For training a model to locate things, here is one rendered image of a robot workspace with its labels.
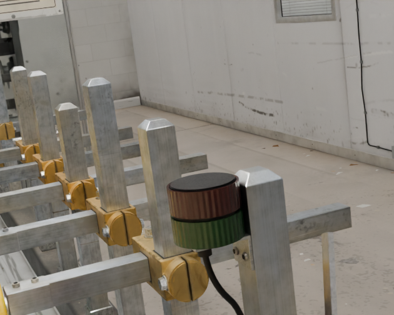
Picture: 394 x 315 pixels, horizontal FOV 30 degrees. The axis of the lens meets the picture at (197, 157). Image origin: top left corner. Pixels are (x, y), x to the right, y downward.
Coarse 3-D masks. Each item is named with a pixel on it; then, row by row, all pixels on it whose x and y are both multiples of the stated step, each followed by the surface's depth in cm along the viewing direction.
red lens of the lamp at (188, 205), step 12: (168, 192) 59; (180, 192) 58; (192, 192) 57; (204, 192) 57; (216, 192) 57; (228, 192) 58; (240, 192) 60; (180, 204) 58; (192, 204) 57; (204, 204) 57; (216, 204) 57; (228, 204) 58; (240, 204) 59; (180, 216) 58; (192, 216) 58; (204, 216) 57; (216, 216) 57
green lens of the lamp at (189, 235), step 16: (240, 208) 60; (176, 224) 59; (192, 224) 58; (208, 224) 58; (224, 224) 58; (240, 224) 59; (176, 240) 59; (192, 240) 58; (208, 240) 58; (224, 240) 58
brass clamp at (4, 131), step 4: (0, 124) 222; (4, 124) 220; (8, 124) 221; (12, 124) 223; (0, 128) 220; (4, 128) 220; (8, 128) 221; (12, 128) 221; (0, 132) 220; (4, 132) 221; (8, 132) 221; (12, 132) 221; (0, 136) 220; (4, 136) 221; (8, 136) 221; (12, 136) 222; (0, 140) 222
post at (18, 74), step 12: (12, 72) 173; (24, 72) 174; (12, 84) 176; (24, 84) 174; (24, 96) 175; (24, 108) 175; (24, 120) 176; (24, 132) 176; (36, 132) 177; (24, 144) 177; (36, 180) 179; (48, 204) 181; (36, 216) 182; (48, 216) 181
